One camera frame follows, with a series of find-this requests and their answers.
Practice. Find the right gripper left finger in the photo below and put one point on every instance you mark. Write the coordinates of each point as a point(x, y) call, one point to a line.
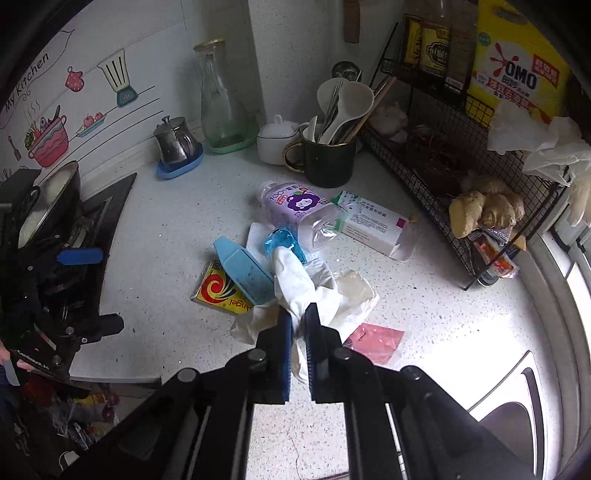
point(273, 384)

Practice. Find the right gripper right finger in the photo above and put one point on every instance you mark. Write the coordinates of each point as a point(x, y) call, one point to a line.
point(320, 344)

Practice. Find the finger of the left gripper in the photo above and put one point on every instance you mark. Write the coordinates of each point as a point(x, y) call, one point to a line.
point(94, 329)
point(80, 256)

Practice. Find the pink plastic bag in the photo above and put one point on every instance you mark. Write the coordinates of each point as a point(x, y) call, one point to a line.
point(377, 343)

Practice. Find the white rubber glove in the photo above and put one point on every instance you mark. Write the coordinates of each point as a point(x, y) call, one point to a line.
point(296, 286)

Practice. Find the blue yellow sponge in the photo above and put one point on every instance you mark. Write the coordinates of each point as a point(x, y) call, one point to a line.
point(243, 269)

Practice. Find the purple label plastic bottle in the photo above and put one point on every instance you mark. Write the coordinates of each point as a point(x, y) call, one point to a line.
point(312, 219)

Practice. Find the green white medicine box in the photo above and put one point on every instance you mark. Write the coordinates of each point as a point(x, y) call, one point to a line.
point(377, 227)

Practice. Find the white paper towel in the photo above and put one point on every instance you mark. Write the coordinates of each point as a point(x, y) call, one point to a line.
point(258, 233)

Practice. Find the person's left hand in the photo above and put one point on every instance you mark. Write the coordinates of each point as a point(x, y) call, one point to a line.
point(5, 356)

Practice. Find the black gas stove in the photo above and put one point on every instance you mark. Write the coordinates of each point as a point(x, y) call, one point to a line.
point(94, 227)

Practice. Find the black wok with glass lid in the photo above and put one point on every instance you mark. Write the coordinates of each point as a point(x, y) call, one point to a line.
point(58, 198)

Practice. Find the white plastic packaging bag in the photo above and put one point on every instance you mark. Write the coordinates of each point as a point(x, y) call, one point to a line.
point(358, 300)

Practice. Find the yellow yeast packet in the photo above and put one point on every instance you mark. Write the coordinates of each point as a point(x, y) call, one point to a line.
point(217, 290)

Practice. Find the blue saucer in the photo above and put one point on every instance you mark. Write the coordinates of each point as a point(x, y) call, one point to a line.
point(170, 171)

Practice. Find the steel teapot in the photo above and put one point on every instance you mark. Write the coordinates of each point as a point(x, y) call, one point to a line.
point(176, 143)

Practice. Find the stainless steel sink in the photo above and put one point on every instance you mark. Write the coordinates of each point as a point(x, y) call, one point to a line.
point(512, 411)

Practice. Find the glass carafe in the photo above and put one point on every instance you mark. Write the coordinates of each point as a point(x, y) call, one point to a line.
point(222, 115)

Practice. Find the black mug utensil holder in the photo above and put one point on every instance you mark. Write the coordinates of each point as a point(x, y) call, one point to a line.
point(326, 166)

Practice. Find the white sugar pot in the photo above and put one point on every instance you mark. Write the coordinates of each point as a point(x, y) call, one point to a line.
point(275, 136)

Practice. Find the ginger root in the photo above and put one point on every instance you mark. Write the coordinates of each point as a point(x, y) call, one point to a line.
point(486, 202)

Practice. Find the white ladle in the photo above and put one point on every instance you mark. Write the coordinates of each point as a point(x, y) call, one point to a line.
point(342, 101)

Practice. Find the white gloves on rack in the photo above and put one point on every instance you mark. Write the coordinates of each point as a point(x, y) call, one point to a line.
point(556, 152)

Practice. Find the dark sauce bottle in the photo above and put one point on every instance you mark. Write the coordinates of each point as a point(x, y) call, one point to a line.
point(439, 39)

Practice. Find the yellow OMO detergent bottle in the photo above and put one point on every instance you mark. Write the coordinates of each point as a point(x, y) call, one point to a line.
point(514, 62)

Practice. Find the kitchen wall sticker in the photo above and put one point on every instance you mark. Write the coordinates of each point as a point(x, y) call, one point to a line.
point(85, 97)

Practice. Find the black wire rack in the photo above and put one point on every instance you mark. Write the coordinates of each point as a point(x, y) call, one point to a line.
point(445, 148)

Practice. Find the window frame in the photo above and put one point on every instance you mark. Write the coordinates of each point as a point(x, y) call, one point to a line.
point(563, 302)

